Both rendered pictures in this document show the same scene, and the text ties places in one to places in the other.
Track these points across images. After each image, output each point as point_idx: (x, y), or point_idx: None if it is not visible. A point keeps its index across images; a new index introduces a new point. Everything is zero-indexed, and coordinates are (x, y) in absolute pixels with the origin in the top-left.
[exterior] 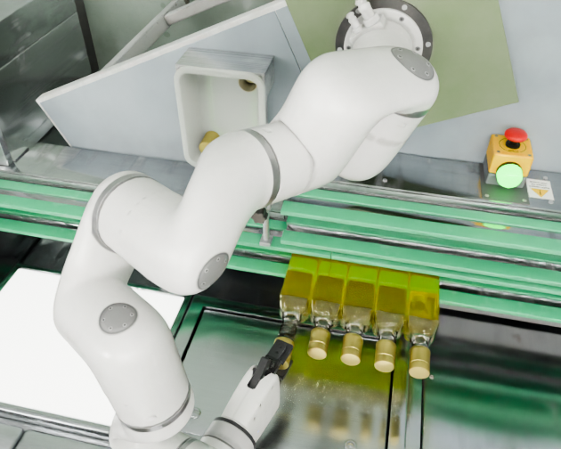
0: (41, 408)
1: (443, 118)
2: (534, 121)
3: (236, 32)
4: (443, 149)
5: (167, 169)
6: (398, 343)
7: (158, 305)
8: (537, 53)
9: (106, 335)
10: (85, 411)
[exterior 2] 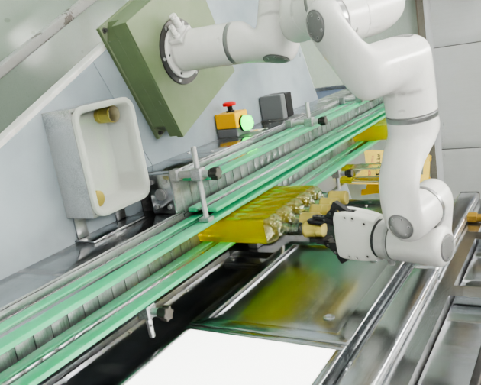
0: None
1: (214, 94)
2: (223, 100)
3: (72, 88)
4: (200, 138)
5: (62, 256)
6: (296, 244)
7: (188, 343)
8: None
9: (413, 36)
10: (307, 374)
